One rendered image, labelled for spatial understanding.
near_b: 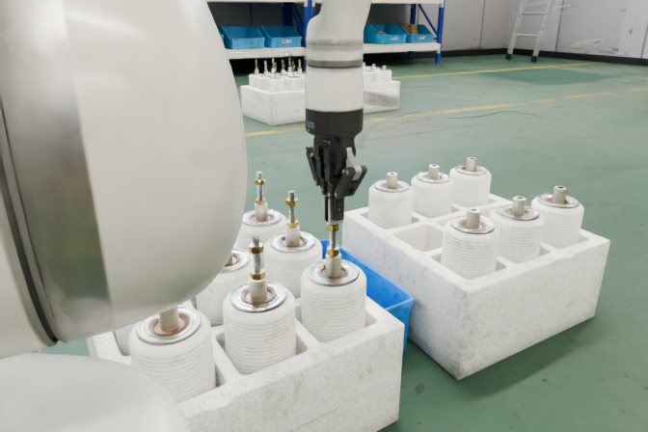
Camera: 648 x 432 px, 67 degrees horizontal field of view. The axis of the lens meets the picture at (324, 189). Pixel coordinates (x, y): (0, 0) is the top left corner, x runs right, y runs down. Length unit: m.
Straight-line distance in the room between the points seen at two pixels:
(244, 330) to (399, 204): 0.51
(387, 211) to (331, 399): 0.45
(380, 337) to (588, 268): 0.52
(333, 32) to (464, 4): 7.12
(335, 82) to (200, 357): 0.36
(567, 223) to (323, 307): 0.55
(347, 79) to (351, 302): 0.30
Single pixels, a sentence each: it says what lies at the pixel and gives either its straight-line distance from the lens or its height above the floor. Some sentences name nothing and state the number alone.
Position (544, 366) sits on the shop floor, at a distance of 1.03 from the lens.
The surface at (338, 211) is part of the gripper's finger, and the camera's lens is 0.66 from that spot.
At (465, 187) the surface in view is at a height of 0.22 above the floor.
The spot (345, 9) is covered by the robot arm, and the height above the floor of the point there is 0.61.
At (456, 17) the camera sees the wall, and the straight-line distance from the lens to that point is 7.61.
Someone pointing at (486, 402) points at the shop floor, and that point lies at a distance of 0.92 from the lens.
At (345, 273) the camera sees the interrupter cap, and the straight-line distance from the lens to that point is 0.72.
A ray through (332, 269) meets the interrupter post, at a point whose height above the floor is 0.26.
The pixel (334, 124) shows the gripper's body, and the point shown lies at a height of 0.48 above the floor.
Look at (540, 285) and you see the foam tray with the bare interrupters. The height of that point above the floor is 0.14.
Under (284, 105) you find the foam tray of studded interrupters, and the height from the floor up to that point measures 0.11.
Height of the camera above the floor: 0.61
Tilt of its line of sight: 20 degrees down
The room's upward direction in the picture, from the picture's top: straight up
